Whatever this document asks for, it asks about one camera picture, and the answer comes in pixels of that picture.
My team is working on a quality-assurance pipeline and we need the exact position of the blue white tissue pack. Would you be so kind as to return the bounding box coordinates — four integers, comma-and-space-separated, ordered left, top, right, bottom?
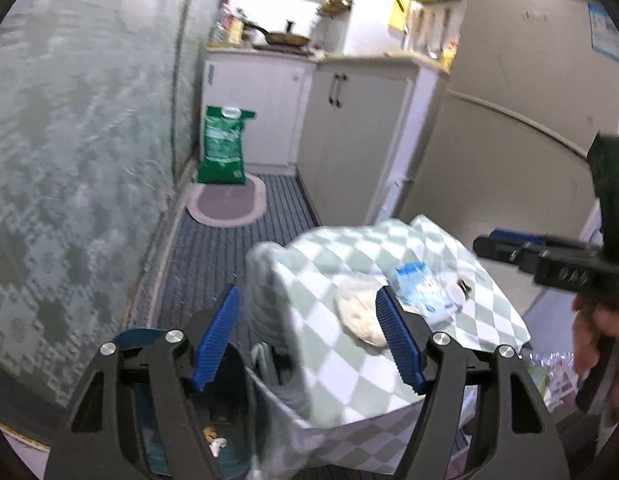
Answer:
387, 261, 467, 328

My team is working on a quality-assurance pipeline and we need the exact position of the white tissue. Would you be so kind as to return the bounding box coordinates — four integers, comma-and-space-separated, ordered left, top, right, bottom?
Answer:
208, 437, 228, 458

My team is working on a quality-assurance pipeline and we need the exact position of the brown bread roll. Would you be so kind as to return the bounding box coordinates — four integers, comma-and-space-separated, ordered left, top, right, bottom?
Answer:
204, 426, 218, 443

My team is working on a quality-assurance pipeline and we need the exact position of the teal plastic trash bin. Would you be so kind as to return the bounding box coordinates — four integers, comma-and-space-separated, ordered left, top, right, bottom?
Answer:
114, 328, 251, 479

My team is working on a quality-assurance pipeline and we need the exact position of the white kitchen cabinet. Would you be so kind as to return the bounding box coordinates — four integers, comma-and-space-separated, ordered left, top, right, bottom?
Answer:
202, 48, 448, 226

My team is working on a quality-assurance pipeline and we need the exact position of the person's right hand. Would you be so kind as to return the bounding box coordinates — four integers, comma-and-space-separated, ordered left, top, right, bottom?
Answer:
572, 296, 619, 410

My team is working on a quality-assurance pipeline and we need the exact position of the striped grey floor rug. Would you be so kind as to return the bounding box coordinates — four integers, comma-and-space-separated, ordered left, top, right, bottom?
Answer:
150, 174, 316, 328

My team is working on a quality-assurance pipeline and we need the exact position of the green white checkered tablecloth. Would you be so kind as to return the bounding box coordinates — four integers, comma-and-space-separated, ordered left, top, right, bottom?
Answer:
242, 216, 531, 479

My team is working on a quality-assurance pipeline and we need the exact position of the oval grey pink mat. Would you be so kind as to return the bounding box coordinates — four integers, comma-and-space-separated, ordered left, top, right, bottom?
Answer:
187, 174, 267, 229

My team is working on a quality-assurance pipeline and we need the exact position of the silver refrigerator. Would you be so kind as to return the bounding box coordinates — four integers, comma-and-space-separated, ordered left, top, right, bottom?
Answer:
398, 0, 619, 321

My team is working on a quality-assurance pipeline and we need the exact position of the green rice bag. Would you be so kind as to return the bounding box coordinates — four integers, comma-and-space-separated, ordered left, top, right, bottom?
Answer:
196, 106, 256, 185

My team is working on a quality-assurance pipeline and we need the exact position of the hanging utensil rack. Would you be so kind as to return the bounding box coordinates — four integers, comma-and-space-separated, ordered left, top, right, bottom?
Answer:
403, 0, 467, 60

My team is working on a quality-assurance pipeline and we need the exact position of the frying pan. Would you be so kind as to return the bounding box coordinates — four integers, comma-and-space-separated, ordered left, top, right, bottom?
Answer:
244, 21, 311, 49

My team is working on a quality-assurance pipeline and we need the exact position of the patterned frosted sliding door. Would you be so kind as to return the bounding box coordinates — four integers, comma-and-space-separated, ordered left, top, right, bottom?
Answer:
0, 0, 221, 406

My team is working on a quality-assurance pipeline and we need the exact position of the oil bottle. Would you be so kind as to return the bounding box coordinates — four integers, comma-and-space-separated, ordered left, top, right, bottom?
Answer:
227, 9, 244, 46

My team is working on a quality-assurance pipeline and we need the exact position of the wall spice rack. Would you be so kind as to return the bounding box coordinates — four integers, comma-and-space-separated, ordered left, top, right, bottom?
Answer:
317, 0, 353, 16

